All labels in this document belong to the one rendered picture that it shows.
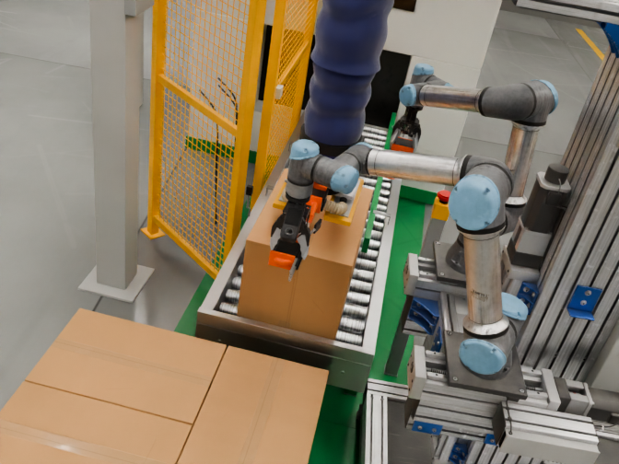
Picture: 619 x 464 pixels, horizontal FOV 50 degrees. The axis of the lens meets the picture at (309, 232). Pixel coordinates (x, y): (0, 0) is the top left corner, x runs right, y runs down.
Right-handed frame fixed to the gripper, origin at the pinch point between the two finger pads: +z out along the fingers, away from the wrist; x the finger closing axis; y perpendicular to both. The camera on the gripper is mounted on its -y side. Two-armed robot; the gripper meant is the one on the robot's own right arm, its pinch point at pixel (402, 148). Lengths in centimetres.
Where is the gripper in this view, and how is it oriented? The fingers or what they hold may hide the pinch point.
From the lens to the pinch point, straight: 273.4
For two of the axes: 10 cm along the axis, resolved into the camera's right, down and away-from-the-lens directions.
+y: -2.0, 5.1, -8.4
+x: 9.7, 2.5, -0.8
